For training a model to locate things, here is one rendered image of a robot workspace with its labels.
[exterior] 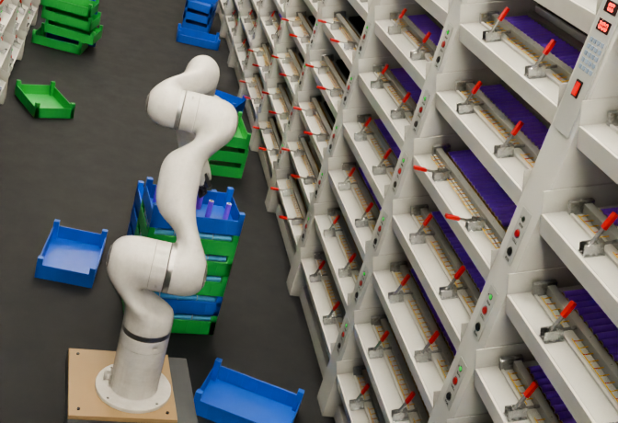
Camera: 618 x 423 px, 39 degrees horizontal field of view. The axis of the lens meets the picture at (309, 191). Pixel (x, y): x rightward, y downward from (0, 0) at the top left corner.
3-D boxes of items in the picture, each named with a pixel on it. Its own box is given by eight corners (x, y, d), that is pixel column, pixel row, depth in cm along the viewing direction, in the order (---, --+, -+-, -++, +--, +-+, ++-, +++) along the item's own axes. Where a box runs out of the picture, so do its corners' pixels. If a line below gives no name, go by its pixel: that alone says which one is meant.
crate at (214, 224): (149, 227, 273) (154, 205, 270) (142, 197, 290) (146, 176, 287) (239, 236, 284) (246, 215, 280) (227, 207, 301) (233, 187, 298)
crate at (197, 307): (131, 311, 285) (135, 291, 282) (124, 277, 302) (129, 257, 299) (218, 316, 296) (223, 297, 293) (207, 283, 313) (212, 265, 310)
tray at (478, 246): (488, 287, 188) (491, 250, 184) (413, 169, 241) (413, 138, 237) (576, 276, 191) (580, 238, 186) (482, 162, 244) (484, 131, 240)
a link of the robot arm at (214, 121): (133, 290, 207) (200, 302, 210) (133, 283, 196) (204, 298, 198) (177, 97, 220) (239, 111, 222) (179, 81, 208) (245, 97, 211)
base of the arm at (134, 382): (91, 408, 208) (104, 346, 200) (97, 360, 224) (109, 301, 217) (169, 417, 212) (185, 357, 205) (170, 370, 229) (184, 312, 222)
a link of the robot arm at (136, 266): (168, 347, 206) (188, 262, 197) (90, 332, 203) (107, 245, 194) (173, 319, 217) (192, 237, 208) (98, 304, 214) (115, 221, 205)
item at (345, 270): (348, 318, 272) (347, 281, 266) (314, 225, 325) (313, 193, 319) (410, 310, 275) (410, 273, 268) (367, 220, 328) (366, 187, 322)
